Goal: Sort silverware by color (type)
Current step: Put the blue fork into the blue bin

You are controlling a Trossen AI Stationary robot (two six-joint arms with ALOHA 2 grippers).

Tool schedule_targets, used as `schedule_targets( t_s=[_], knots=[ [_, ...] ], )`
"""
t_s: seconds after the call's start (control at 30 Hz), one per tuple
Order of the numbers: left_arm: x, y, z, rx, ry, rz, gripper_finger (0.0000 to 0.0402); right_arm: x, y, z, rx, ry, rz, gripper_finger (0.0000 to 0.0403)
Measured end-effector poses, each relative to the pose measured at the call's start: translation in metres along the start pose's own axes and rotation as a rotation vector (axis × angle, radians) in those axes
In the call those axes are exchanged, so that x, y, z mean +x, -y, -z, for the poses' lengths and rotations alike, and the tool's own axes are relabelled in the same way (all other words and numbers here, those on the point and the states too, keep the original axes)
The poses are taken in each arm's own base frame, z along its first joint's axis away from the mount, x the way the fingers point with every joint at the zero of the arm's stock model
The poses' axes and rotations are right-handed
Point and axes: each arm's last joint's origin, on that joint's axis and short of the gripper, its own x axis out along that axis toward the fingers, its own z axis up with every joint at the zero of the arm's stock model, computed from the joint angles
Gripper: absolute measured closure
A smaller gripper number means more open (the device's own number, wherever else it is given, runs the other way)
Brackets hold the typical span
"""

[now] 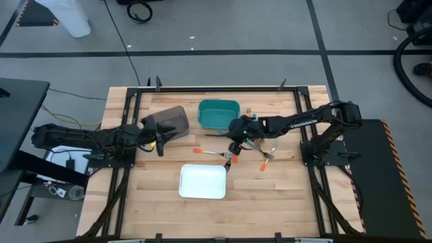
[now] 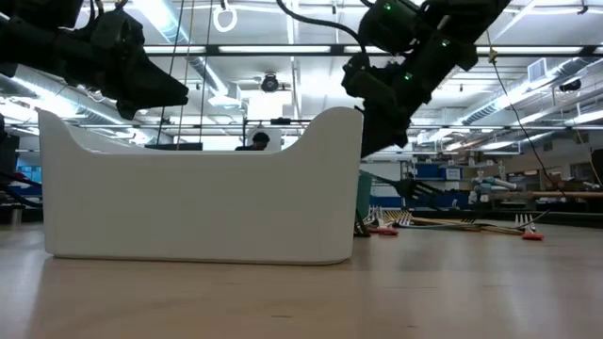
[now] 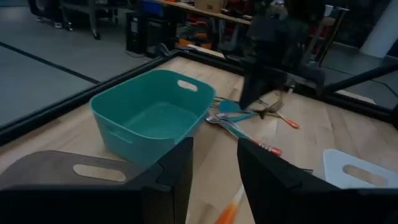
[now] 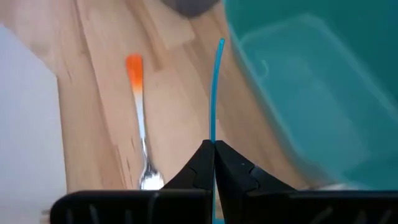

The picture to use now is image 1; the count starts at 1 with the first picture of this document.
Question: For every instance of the white cone-shaped object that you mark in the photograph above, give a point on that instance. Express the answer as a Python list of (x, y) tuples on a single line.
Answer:
[(71, 20)]

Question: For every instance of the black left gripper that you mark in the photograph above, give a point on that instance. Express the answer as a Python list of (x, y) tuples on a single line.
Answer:
[(150, 130)]

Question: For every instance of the wooden utensil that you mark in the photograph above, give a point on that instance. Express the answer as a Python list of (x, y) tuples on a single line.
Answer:
[(260, 146)]

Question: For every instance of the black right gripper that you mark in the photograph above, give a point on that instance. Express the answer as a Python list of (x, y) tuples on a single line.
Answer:
[(244, 128)]

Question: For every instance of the teal plastic bin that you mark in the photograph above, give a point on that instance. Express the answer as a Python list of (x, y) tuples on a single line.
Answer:
[(216, 113)]

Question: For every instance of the black floor equipment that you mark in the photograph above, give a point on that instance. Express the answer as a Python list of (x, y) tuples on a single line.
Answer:
[(418, 10)]

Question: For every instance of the clear plastic cup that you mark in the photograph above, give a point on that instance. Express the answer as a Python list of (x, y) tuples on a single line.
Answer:
[(77, 193)]

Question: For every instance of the black wheel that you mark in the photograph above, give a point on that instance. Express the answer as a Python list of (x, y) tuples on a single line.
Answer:
[(422, 69)]

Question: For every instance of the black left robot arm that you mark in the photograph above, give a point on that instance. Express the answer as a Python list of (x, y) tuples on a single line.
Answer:
[(67, 136)]

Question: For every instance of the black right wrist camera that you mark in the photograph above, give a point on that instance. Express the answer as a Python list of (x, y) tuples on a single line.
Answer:
[(235, 148)]

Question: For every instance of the black desk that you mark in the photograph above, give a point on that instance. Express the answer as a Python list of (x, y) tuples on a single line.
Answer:
[(20, 111)]

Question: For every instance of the black power adapter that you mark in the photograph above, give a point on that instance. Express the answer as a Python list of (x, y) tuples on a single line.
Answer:
[(70, 164)]

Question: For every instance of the smoky grey plastic bin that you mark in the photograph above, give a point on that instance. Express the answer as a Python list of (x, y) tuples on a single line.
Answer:
[(177, 118)]

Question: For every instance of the white paper sheet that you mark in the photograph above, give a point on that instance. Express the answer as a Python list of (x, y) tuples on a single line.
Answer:
[(81, 152)]

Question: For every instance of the black aluminium table frame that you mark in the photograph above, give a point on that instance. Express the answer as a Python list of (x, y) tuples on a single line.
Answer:
[(216, 89)]

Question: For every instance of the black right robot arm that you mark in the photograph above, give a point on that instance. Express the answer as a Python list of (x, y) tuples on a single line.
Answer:
[(303, 122)]

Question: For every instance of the white plastic bin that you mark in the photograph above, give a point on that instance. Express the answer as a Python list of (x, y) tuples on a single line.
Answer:
[(202, 182)]

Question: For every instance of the hazard-striped floor mat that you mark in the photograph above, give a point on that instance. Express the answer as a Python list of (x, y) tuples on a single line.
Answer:
[(33, 17)]

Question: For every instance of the black hazard-striped platform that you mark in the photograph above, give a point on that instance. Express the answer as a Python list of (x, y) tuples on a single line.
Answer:
[(381, 175)]

